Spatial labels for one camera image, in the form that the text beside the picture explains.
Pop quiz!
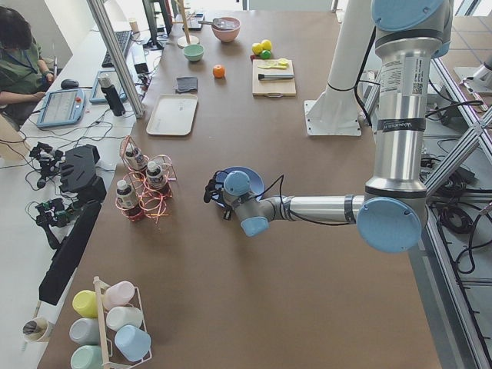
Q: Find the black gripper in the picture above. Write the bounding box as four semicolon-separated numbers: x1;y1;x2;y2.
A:
203;171;227;220

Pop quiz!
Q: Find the blue plate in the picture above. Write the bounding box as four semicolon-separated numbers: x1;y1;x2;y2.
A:
215;166;264;199

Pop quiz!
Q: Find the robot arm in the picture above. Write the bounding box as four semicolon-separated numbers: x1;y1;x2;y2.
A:
204;1;453;253

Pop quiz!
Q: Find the dark tea bottle middle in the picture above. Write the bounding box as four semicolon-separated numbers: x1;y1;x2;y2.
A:
146;161;170;195

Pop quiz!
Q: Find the dark tea bottle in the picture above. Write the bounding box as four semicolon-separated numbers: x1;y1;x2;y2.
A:
125;146;147;171
116;179;145;221
146;161;170;195

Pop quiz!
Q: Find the dark tea bottle far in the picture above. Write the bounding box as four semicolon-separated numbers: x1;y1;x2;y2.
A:
125;146;147;171

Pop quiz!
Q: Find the cream rabbit tray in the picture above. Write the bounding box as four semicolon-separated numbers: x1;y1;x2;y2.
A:
146;94;198;136

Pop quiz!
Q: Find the dark tea bottle near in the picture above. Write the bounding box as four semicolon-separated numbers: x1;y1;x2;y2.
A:
116;179;145;221

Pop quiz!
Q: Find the grey cloth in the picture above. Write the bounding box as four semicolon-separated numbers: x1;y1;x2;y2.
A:
175;76;198;94

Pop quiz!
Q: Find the orange fruit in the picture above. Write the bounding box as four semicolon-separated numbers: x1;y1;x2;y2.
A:
212;65;226;79

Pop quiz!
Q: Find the steel muddler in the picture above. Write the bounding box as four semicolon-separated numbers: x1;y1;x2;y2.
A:
258;73;294;81

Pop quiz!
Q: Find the wooden cutting board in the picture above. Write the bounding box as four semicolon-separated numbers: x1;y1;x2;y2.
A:
252;59;297;97

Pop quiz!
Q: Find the pink cup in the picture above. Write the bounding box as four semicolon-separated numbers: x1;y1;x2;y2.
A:
102;281;135;310

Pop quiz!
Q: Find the green bowl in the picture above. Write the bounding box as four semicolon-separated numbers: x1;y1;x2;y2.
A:
183;44;204;62

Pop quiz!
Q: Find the black thermos bottle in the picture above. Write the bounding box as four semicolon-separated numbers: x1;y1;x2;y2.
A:
98;75;125;117

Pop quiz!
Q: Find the lemon slice upper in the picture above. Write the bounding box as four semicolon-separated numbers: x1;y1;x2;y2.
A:
277;58;289;67

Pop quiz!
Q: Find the green lime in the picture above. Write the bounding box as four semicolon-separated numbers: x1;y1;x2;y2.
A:
260;50;271;60

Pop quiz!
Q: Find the blue teach pendant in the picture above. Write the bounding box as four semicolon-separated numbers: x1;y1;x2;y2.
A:
89;69;127;104
36;88;85;128

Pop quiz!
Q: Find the yellow lemon lower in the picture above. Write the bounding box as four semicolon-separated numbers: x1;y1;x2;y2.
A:
251;42;263;55

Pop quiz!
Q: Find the yellow lemon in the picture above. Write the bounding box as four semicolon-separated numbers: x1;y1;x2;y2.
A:
260;39;272;53
251;42;263;55

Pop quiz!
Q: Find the wooden cup tree stand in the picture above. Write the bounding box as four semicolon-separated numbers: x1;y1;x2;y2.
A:
172;0;200;49

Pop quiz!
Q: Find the yellow lemon upper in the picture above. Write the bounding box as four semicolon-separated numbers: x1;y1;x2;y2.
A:
260;39;272;53

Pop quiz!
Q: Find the pink ice bowl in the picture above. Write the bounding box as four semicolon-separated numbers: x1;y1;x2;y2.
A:
212;17;241;43

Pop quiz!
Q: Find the white cup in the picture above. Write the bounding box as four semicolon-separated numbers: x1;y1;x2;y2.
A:
106;306;144;331

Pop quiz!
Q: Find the metal ice scoop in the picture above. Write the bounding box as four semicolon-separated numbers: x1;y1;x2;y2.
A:
198;18;235;30

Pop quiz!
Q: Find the yellow cup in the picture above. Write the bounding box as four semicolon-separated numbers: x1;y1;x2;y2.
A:
72;290;98;318

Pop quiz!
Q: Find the light blue cup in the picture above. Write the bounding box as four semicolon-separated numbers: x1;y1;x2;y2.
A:
115;324;151;362

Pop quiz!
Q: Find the black keyboard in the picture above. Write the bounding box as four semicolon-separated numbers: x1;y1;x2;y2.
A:
101;29;134;68

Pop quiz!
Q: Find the computer mouse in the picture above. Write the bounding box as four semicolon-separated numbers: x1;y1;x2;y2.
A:
61;78;79;89

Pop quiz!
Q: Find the grey cup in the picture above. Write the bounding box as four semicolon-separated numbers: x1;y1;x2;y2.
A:
69;317;100;345

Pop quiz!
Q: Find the pale green cup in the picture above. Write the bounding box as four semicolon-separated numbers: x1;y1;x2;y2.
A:
70;345;103;369

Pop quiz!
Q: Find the seated person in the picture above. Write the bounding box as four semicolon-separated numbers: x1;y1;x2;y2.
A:
1;6;55;126

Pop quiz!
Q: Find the paper cup with brush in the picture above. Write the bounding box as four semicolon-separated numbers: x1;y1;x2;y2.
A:
22;317;54;343

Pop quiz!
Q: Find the copper wire bottle rack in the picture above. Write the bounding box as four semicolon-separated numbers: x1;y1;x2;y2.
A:
119;135;177;222

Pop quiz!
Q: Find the white camera stand base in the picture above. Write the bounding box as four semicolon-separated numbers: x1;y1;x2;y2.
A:
304;0;375;137

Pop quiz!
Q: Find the white wire cup rack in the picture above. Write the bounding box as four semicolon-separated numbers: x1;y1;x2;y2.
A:
93;276;153;368

